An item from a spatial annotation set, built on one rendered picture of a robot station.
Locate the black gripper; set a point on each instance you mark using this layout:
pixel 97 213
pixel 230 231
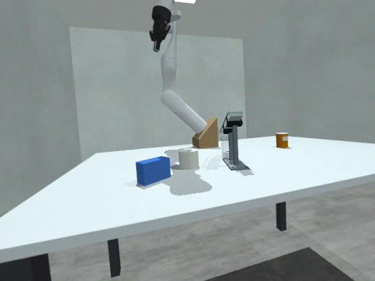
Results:
pixel 160 16

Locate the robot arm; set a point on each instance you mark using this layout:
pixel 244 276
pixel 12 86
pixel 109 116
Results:
pixel 168 69

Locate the clear glass vial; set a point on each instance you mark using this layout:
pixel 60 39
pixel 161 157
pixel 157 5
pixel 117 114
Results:
pixel 225 149

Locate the blue rectangular block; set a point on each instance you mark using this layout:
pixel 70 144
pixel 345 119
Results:
pixel 153 170

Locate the orange pill bottle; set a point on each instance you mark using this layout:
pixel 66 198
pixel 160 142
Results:
pixel 282 140

